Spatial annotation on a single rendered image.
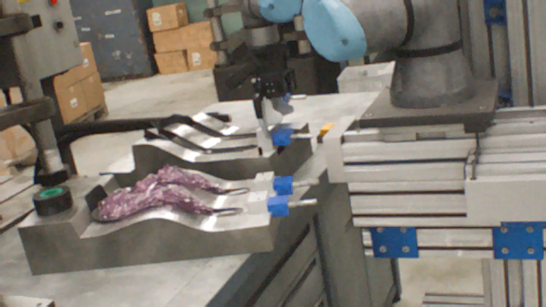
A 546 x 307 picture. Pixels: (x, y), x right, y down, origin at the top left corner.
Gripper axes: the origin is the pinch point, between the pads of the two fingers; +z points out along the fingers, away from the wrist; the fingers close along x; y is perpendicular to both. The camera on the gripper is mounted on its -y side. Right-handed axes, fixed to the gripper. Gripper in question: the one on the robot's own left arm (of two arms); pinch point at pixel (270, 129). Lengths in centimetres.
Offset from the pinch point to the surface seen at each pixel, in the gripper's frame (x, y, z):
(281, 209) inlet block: -28.4, 13.4, 7.0
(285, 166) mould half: 0.5, 2.1, 9.6
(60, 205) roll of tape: -42, -29, 1
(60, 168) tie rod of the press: 5, -72, 11
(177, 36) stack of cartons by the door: 567, -379, 59
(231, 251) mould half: -37.2, 5.8, 11.8
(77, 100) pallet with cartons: 330, -350, 72
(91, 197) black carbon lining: -32.2, -29.2, 3.3
